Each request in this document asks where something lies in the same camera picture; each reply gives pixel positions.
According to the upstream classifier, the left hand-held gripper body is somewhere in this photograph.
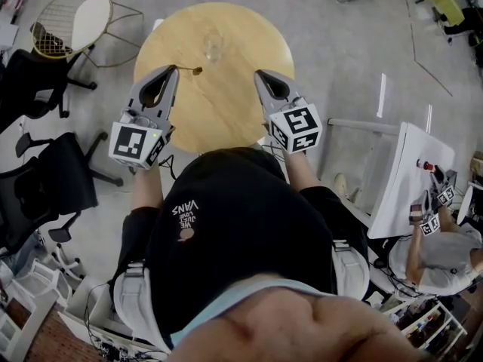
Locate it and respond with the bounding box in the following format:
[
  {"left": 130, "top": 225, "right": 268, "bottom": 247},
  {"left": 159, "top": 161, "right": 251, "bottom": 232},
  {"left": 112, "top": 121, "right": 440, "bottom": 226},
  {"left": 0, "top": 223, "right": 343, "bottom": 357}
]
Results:
[{"left": 108, "top": 98, "right": 177, "bottom": 171}]

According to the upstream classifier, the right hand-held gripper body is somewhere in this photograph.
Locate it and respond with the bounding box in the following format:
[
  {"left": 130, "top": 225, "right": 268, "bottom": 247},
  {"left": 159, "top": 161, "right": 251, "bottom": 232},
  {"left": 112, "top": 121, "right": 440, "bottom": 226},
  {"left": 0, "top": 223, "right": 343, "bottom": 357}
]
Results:
[{"left": 263, "top": 96, "right": 324, "bottom": 155}]

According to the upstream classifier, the clear glass cup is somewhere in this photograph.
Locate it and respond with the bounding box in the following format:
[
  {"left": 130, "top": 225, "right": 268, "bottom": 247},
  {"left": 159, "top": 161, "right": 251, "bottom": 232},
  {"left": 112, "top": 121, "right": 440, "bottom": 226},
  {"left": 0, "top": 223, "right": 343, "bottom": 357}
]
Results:
[{"left": 203, "top": 33, "right": 225, "bottom": 64}]

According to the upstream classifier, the person's left forearm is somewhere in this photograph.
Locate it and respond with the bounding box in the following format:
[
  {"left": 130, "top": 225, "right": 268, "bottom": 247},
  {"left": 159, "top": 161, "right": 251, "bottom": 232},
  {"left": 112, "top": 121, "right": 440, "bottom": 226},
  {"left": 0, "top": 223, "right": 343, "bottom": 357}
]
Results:
[{"left": 129, "top": 165, "right": 166, "bottom": 213}]

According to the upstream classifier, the person's right forearm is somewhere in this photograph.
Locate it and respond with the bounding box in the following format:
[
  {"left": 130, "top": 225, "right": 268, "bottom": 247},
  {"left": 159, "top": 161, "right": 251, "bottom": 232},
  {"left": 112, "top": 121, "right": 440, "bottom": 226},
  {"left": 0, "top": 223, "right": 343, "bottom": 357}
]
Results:
[{"left": 281, "top": 150, "right": 322, "bottom": 195}]

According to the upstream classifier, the white shoe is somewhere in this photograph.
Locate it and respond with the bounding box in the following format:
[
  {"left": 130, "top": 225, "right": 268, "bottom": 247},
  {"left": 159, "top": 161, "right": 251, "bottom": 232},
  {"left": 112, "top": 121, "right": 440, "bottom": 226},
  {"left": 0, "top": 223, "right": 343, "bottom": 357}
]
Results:
[{"left": 333, "top": 172, "right": 349, "bottom": 198}]

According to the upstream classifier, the black office chair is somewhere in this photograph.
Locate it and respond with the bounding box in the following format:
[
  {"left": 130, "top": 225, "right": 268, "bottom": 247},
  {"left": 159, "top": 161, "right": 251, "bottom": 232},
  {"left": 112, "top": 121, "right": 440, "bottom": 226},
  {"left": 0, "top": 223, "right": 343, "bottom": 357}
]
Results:
[
  {"left": 0, "top": 48, "right": 99, "bottom": 133},
  {"left": 0, "top": 131, "right": 125, "bottom": 254}
]

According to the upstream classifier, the white rectangular table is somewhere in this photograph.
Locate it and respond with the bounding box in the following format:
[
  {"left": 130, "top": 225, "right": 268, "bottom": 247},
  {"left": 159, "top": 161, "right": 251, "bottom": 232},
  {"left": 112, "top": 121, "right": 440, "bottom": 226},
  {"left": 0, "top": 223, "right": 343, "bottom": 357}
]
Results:
[{"left": 366, "top": 121, "right": 457, "bottom": 240}]

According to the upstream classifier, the person's black t-shirt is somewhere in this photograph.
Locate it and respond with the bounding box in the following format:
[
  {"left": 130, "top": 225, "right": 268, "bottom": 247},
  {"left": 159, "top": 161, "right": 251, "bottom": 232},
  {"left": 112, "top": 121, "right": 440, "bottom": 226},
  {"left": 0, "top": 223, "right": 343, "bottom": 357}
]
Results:
[{"left": 112, "top": 147, "right": 370, "bottom": 348}]

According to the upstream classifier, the white chair base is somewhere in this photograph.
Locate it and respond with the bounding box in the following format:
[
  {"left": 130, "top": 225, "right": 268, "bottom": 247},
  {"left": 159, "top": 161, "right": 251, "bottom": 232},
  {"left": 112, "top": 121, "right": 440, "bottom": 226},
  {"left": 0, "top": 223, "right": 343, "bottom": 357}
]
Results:
[{"left": 48, "top": 239, "right": 85, "bottom": 281}]

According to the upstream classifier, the person's chin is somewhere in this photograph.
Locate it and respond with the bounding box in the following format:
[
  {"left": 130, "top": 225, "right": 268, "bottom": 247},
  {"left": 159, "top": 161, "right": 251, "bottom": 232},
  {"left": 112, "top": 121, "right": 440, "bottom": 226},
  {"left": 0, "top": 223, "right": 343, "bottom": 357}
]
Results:
[{"left": 165, "top": 275, "right": 429, "bottom": 362}]

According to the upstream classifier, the white storage shelf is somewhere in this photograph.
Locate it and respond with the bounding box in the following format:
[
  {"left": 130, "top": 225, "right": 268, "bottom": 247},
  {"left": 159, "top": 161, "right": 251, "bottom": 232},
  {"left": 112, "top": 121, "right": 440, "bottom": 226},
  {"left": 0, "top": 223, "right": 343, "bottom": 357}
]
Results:
[{"left": 390, "top": 299, "right": 469, "bottom": 362}]

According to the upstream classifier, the black cable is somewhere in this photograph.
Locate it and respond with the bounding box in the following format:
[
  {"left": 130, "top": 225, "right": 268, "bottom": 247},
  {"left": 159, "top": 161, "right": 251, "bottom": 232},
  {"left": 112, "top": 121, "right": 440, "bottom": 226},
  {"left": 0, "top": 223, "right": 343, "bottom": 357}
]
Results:
[{"left": 157, "top": 154, "right": 179, "bottom": 181}]

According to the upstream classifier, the gold wire chair white cushion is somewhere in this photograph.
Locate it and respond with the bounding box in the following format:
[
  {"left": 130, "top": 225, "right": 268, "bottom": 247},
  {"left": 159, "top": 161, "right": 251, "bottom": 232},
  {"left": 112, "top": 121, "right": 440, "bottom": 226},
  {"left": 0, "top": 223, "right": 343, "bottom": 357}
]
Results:
[{"left": 31, "top": 0, "right": 145, "bottom": 69}]

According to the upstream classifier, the grey backpack strap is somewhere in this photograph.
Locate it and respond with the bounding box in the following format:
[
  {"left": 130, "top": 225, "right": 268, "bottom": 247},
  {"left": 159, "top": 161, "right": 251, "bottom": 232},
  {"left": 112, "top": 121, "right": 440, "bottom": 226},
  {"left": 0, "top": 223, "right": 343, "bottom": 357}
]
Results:
[
  {"left": 112, "top": 260, "right": 169, "bottom": 352},
  {"left": 331, "top": 238, "right": 371, "bottom": 302}
]

